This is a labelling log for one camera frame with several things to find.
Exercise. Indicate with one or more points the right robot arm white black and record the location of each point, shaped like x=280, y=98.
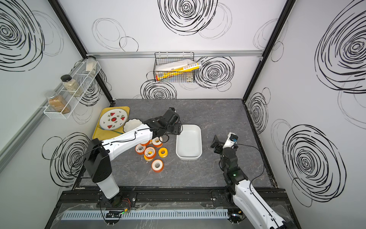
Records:
x=245, y=196

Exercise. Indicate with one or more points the spice jar brown contents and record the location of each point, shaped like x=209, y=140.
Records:
x=57, y=102

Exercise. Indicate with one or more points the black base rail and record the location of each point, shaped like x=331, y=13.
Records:
x=143, y=198

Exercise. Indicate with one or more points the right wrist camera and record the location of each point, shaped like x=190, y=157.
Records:
x=231, y=140

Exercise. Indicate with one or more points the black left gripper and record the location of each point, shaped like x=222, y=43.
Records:
x=177, y=129

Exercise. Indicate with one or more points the aluminium wall rail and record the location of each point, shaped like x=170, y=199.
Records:
x=176, y=54

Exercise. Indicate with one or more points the white scalloped bowl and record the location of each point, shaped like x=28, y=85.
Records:
x=132, y=124

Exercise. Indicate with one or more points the orange tape roll bottom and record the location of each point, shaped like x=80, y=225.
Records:
x=157, y=166

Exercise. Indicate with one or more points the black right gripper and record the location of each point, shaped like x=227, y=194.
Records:
x=215, y=143

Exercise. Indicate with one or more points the yellow tape spool right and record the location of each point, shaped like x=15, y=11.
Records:
x=163, y=152

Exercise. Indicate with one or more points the white slotted cable duct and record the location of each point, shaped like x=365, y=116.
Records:
x=145, y=214

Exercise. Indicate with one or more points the white wire spice rack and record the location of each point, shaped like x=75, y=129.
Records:
x=81, y=107

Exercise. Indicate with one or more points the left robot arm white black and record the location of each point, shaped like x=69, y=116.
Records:
x=99, y=154

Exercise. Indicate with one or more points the black corner frame post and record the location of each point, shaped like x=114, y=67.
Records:
x=57, y=8
x=272, y=40

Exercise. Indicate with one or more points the spice jar far clear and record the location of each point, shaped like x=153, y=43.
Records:
x=91, y=64

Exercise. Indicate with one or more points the spice jar black lid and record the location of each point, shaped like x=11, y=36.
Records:
x=71, y=85

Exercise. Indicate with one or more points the white plastic storage box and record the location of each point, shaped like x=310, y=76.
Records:
x=189, y=143

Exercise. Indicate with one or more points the yellow white foil box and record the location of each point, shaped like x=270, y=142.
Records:
x=182, y=71

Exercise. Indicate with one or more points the watermelon pattern plate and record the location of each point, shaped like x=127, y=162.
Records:
x=113, y=119

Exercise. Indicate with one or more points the black corner frame post left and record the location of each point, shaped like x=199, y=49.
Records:
x=57, y=8

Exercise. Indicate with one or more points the black wire wall basket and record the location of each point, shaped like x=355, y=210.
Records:
x=161, y=61

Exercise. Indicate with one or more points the black corner frame post right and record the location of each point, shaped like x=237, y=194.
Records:
x=272, y=40

